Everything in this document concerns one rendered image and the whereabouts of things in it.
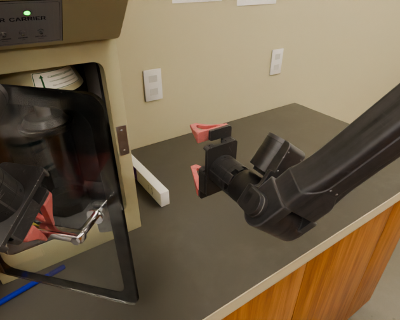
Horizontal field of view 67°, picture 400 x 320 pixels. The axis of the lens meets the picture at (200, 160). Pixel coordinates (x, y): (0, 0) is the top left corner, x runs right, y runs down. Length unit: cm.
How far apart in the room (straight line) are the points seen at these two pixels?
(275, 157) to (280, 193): 8
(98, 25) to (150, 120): 69
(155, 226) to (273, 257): 31
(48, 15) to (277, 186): 39
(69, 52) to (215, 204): 54
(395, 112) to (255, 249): 50
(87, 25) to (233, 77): 91
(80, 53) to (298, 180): 42
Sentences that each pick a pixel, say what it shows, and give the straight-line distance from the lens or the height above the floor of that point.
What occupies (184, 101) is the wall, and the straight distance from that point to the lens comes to 124.
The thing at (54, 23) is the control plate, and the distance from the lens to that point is 52.
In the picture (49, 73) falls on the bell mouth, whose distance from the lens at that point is 63.
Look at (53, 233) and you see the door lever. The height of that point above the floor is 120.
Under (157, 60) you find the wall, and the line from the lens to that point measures 114.
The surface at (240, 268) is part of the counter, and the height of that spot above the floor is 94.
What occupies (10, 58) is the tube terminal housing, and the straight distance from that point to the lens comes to 58.
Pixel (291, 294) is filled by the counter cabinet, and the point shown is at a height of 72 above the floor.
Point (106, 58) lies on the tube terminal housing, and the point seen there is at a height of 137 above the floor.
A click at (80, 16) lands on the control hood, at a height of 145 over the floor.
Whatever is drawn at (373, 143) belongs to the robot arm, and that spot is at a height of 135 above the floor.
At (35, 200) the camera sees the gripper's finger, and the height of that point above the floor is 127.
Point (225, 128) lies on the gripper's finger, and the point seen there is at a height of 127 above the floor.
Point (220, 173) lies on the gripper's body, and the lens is 51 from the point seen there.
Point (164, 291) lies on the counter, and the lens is 69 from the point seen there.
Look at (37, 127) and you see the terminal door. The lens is 44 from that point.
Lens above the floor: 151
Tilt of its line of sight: 32 degrees down
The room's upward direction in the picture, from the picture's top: straight up
